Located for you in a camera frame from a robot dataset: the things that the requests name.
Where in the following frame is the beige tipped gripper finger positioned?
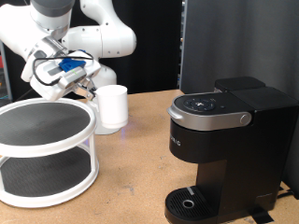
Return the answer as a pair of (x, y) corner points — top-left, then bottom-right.
(75, 78), (98, 101)

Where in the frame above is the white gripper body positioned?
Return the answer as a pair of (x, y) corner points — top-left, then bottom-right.
(29, 57), (103, 102)

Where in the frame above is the white mug green taped handle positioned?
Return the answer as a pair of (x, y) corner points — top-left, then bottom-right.
(89, 84), (129, 130)

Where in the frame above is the black Keurig coffee machine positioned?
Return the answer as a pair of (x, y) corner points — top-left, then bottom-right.
(164, 76), (299, 224)

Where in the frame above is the grey metal pole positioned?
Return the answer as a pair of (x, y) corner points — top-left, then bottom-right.
(0, 43), (13, 101)

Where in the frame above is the white two-tier turntable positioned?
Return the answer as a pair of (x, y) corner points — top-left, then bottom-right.
(0, 96), (100, 209)

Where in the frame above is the black curtain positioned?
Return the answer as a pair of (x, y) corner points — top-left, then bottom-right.
(0, 0), (183, 102)

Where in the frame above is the dark grey back panel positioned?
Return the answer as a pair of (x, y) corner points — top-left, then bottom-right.
(179, 0), (299, 200)

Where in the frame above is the black tape strip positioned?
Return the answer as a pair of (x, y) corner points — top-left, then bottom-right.
(249, 206), (275, 223)

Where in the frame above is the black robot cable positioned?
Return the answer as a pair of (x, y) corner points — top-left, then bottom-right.
(32, 49), (95, 88)

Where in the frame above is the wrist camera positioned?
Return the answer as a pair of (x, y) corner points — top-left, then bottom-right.
(46, 57), (89, 91)

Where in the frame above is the black power cable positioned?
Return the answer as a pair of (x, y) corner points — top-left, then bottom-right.
(276, 186), (295, 200)

